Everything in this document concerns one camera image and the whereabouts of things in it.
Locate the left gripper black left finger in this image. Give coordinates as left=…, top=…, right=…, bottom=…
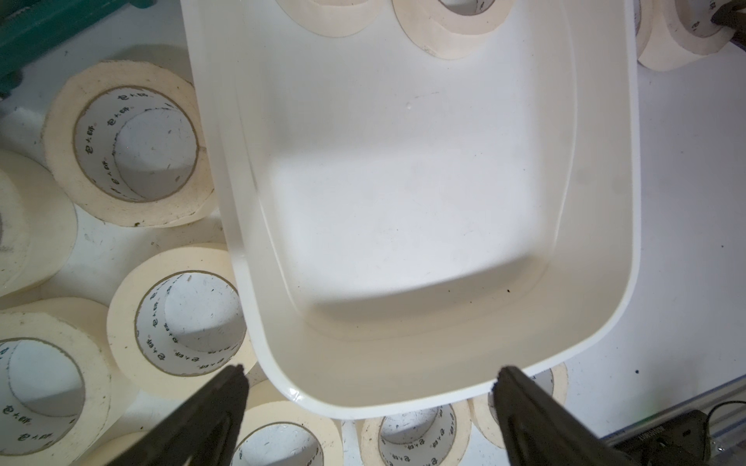
left=111, top=365, right=250, bottom=465

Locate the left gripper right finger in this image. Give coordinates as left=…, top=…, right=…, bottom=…
left=492, top=366, right=635, bottom=466

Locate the masking tape roll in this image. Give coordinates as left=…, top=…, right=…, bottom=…
left=1, top=297, right=137, bottom=465
left=637, top=0, right=736, bottom=72
left=468, top=363, right=568, bottom=449
left=231, top=381, right=344, bottom=466
left=356, top=401, right=472, bottom=466
left=107, top=244, right=256, bottom=400
left=1, top=150, right=78, bottom=296
left=42, top=60, right=217, bottom=228
left=633, top=0, right=654, bottom=57
left=277, top=0, right=384, bottom=38
left=392, top=0, right=515, bottom=60

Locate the white plastic storage tray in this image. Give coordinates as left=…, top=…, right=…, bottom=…
left=182, top=1, right=641, bottom=419

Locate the green tool case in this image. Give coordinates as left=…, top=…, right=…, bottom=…
left=1, top=0, right=129, bottom=99

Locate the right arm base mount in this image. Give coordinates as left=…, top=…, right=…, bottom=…
left=604, top=410, right=710, bottom=465

